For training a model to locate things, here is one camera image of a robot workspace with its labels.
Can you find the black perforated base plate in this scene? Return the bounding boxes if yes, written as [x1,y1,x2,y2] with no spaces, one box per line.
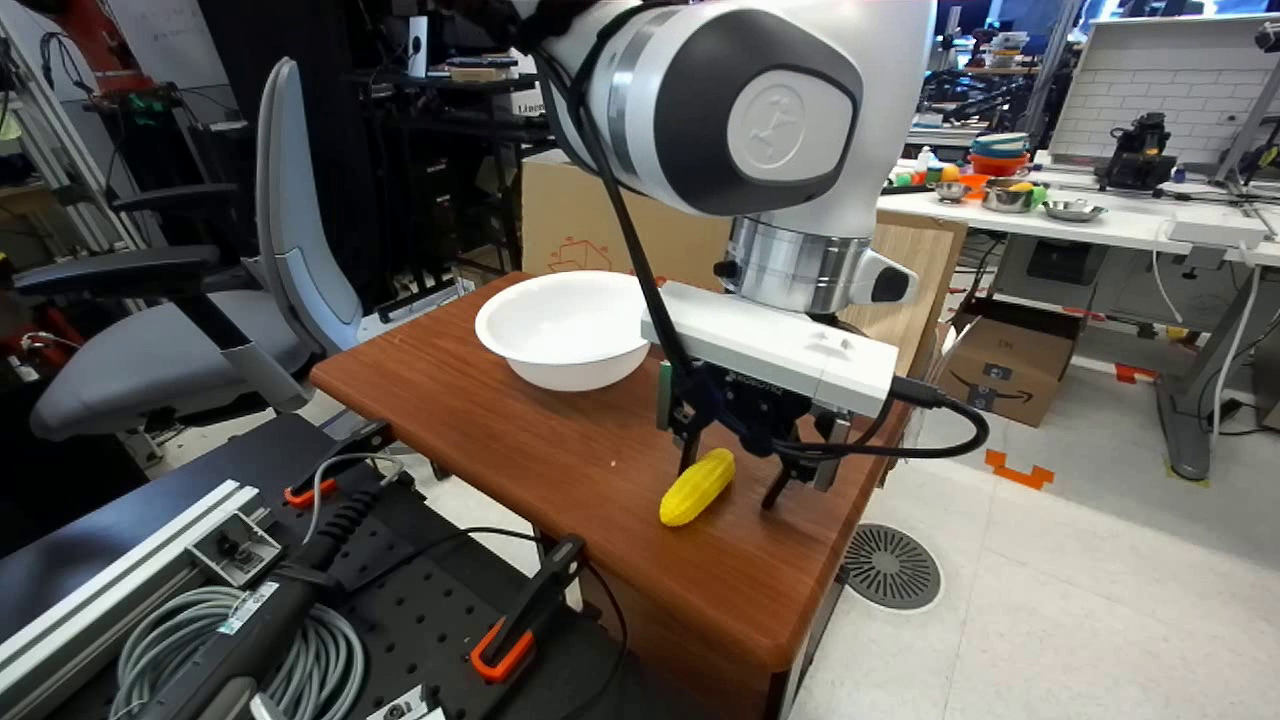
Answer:
[0,414,648,720]

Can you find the grey office chair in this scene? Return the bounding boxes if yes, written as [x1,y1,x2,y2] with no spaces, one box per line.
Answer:
[6,53,372,447]

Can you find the black desktop device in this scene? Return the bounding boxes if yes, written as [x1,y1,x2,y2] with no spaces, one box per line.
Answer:
[1091,109,1179,197]

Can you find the orange floor tape marker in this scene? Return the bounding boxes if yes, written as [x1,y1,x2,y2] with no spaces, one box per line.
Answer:
[983,446,1058,491]

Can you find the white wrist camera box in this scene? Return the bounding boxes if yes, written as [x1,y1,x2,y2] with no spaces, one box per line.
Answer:
[640,281,902,421]

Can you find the cardboard shipping box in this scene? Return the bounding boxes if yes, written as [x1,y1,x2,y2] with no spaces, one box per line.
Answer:
[937,310,1084,431]

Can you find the yellow maize cob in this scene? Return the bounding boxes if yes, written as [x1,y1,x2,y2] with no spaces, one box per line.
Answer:
[656,446,738,532]

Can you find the white pegboard panel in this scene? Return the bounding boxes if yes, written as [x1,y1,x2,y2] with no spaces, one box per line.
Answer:
[1046,7,1280,173]

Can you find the orange black bar clamp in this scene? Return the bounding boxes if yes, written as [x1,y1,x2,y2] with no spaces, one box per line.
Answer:
[462,532,591,688]
[278,454,390,518]

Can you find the aluminium rail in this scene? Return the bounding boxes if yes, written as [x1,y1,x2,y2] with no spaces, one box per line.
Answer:
[0,478,262,672]

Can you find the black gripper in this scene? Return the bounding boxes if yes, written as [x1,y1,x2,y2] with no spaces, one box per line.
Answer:
[652,355,861,518]

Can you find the cardboard box orange print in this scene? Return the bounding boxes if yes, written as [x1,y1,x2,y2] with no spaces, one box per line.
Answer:
[514,148,736,294]

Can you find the stacked colourful bowls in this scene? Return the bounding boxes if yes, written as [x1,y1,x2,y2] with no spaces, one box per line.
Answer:
[965,129,1036,181]

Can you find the round floor drain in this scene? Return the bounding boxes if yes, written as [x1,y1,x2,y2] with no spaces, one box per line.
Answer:
[837,521,946,616]

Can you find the black braided cable sleeve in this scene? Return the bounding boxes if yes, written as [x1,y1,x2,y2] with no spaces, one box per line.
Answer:
[139,478,390,720]

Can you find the aluminium frame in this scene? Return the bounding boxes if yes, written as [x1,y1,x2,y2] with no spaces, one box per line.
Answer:
[0,24,151,259]

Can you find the small metal bowl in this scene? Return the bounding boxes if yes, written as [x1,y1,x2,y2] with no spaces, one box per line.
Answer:
[1045,189,1109,228]

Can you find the black camera cable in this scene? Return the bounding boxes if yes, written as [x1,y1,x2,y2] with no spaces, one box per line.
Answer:
[796,376,997,469]

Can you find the white bowl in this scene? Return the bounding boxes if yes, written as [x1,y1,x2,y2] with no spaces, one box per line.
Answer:
[473,268,660,398]

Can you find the grey coiled cable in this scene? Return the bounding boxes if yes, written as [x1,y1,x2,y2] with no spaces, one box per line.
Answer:
[102,580,372,720]

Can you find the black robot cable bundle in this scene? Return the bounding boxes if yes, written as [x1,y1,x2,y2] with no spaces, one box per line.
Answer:
[532,38,695,398]

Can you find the white work table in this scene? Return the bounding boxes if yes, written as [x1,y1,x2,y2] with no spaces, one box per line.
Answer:
[874,181,1280,488]

